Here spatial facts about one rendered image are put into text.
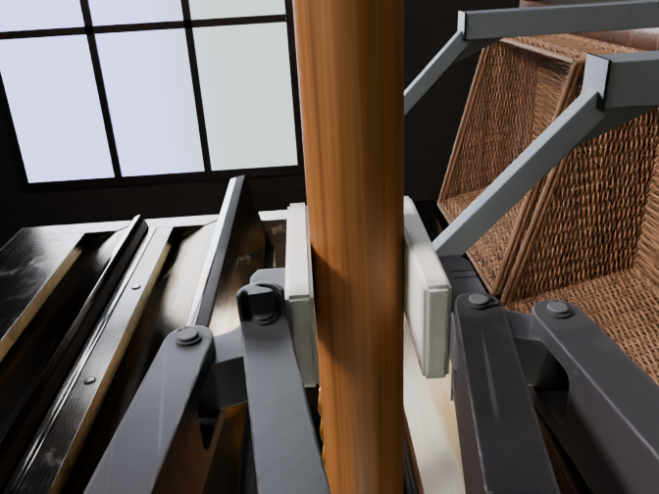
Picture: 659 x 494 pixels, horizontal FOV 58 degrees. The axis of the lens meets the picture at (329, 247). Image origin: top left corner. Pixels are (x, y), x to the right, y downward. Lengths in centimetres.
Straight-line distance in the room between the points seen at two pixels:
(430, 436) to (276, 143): 230
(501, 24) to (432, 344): 90
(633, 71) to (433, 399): 67
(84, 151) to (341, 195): 316
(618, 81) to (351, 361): 43
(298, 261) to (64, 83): 312
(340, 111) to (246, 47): 290
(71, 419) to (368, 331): 99
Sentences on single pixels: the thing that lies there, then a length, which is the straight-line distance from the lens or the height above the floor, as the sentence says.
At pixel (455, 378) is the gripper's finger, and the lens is 16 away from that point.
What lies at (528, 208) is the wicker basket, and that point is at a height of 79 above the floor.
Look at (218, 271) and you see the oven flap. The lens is 119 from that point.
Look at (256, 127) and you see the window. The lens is 310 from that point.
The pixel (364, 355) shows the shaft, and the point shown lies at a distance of 19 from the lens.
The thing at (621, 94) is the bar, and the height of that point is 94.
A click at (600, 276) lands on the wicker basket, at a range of 129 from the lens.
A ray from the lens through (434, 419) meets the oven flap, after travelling 104.
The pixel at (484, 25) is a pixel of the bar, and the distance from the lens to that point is 103.
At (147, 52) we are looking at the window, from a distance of 314.
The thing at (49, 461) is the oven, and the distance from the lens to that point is 109.
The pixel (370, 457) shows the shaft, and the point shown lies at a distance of 22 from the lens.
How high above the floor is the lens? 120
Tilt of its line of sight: 1 degrees down
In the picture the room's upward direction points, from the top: 94 degrees counter-clockwise
